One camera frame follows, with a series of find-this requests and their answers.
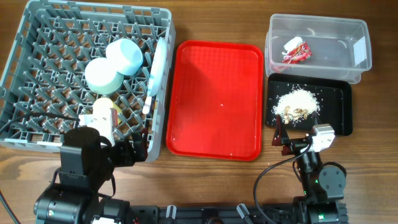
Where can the grey dishwasher rack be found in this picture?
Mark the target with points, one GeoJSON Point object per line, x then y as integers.
{"type": "Point", "coordinates": [43, 87]}

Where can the clear plastic bin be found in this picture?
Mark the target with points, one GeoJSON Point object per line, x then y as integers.
{"type": "Point", "coordinates": [341, 47]}

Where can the rice and food scraps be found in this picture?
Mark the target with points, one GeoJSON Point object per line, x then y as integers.
{"type": "Point", "coordinates": [296, 106]}

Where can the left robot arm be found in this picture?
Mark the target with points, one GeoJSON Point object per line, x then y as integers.
{"type": "Point", "coordinates": [88, 160]}

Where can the green bowl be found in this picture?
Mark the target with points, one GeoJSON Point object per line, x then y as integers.
{"type": "Point", "coordinates": [101, 76]}

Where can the white plastic fork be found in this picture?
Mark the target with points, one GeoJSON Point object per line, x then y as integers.
{"type": "Point", "coordinates": [147, 105]}

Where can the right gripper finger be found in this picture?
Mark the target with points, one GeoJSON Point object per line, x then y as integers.
{"type": "Point", "coordinates": [315, 118]}
{"type": "Point", "coordinates": [281, 137]}

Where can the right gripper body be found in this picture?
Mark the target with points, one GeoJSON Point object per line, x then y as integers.
{"type": "Point", "coordinates": [295, 145]}

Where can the white tissue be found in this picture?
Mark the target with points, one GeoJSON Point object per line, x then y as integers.
{"type": "Point", "coordinates": [292, 44]}

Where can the black tray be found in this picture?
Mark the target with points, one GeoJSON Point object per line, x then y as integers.
{"type": "Point", "coordinates": [334, 99]}

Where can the yellow cup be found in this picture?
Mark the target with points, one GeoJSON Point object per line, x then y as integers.
{"type": "Point", "coordinates": [106, 103]}

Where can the light blue plate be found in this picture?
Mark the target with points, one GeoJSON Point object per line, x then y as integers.
{"type": "Point", "coordinates": [158, 67]}

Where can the red snack wrapper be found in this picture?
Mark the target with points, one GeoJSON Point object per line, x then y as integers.
{"type": "Point", "coordinates": [298, 54]}

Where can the light blue bowl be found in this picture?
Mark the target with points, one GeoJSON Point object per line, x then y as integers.
{"type": "Point", "coordinates": [125, 55]}

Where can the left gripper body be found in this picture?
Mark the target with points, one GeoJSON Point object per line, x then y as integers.
{"type": "Point", "coordinates": [120, 154]}

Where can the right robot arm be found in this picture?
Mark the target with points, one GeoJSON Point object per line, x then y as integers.
{"type": "Point", "coordinates": [323, 183]}

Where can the red plastic tray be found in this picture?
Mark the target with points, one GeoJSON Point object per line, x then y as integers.
{"type": "Point", "coordinates": [216, 101]}

